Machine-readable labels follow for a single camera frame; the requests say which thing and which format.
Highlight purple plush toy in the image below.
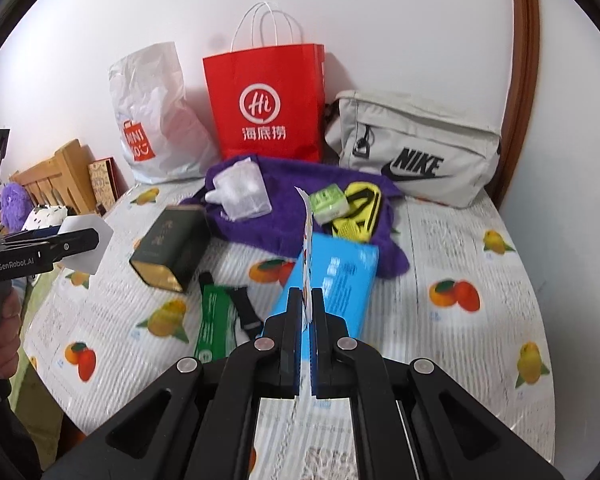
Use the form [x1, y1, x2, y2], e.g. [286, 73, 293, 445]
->
[0, 182, 33, 233]

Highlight red paper carrier bag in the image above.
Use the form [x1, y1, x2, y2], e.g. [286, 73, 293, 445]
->
[202, 2, 327, 163]

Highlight small green packet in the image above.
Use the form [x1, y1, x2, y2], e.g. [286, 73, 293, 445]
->
[307, 185, 349, 226]

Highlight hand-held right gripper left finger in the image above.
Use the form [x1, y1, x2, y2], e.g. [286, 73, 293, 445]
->
[45, 287, 306, 480]

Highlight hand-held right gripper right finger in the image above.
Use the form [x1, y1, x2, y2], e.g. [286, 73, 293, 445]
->
[311, 287, 563, 480]

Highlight grey fabric waist bag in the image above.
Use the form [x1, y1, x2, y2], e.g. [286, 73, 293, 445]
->
[324, 90, 502, 209]

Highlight green blanket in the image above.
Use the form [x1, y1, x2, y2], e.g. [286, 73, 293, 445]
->
[17, 280, 86, 436]

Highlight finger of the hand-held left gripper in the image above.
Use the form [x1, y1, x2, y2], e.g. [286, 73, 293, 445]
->
[40, 228, 101, 264]
[0, 224, 63, 242]

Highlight white sponge block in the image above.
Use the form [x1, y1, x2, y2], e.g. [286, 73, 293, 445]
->
[57, 214, 115, 277]

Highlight blue tissue pack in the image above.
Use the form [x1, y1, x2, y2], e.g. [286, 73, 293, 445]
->
[260, 232, 380, 361]

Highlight person's left hand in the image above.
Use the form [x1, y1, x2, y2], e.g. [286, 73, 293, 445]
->
[0, 290, 23, 376]

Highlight clear mesh plastic packet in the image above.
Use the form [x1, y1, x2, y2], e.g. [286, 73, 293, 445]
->
[204, 157, 273, 222]

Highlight patterned brown box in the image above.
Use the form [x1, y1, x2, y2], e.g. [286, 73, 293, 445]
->
[87, 157, 122, 206]

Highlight white plastic shopping bag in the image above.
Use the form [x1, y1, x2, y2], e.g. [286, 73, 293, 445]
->
[108, 42, 221, 184]

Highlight brown wooden door frame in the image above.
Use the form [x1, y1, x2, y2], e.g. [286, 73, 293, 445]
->
[495, 0, 541, 211]

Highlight yellow mesh pouch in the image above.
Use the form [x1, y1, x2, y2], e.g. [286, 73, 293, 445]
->
[330, 183, 381, 243]

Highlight white red snack packet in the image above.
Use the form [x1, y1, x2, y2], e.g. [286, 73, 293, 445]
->
[294, 186, 316, 326]

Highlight green foil packet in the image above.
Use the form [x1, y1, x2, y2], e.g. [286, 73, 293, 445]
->
[194, 284, 241, 363]

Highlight person's dark clothing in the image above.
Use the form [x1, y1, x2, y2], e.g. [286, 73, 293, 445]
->
[0, 375, 43, 480]

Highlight purple towel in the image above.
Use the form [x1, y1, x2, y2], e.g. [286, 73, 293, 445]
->
[180, 155, 411, 281]

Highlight white floral pillow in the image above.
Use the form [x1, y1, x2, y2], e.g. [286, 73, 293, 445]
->
[22, 206, 71, 233]

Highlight dark green tea tin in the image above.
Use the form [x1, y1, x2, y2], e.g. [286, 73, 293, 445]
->
[129, 205, 210, 293]

